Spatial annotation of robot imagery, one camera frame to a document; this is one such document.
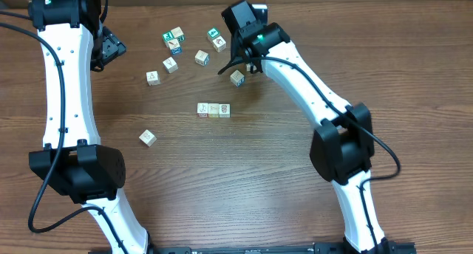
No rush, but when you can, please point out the wooden block blue side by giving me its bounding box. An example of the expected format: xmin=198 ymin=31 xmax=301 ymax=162
xmin=194 ymin=50 xmax=209 ymax=66

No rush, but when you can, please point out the wooden block text top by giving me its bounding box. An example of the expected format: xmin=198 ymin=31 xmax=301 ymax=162
xmin=163 ymin=57 xmax=178 ymax=74

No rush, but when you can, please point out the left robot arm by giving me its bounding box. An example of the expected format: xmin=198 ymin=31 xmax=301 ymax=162
xmin=28 ymin=0 xmax=153 ymax=253

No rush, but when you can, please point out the green letter wooden block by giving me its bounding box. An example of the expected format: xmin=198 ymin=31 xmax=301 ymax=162
xmin=162 ymin=31 xmax=174 ymax=47

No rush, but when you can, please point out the wooden block brown picture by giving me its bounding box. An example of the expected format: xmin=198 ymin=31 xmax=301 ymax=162
xmin=212 ymin=36 xmax=227 ymax=52

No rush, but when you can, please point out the small wooden picture block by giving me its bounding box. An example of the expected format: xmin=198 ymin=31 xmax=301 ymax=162
xmin=208 ymin=103 xmax=220 ymax=118

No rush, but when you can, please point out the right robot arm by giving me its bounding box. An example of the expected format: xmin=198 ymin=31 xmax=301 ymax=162
xmin=221 ymin=0 xmax=385 ymax=253

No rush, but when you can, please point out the green number four block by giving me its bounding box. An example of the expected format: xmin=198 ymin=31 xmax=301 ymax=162
xmin=206 ymin=27 xmax=220 ymax=42

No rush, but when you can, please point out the plain wooden block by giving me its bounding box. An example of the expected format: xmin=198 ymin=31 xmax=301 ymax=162
xmin=246 ymin=63 xmax=256 ymax=73

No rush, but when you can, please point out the wooden block number side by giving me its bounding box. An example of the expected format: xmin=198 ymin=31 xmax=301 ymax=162
xmin=171 ymin=27 xmax=186 ymax=42

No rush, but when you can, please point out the wooden block pencil picture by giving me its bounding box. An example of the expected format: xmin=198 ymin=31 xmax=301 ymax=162
xmin=168 ymin=39 xmax=183 ymax=55

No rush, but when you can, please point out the wooden block red picture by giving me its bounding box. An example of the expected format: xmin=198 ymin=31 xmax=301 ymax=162
xmin=139 ymin=130 xmax=157 ymax=147

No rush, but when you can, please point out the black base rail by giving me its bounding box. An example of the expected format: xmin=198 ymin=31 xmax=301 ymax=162
xmin=88 ymin=241 xmax=417 ymax=254

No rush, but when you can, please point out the wooden block barrel picture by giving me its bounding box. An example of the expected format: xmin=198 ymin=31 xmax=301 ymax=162
xmin=219 ymin=104 xmax=231 ymax=118

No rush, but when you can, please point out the green letter L block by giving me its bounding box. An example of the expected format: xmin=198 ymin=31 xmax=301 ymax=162
xmin=197 ymin=103 xmax=208 ymax=117

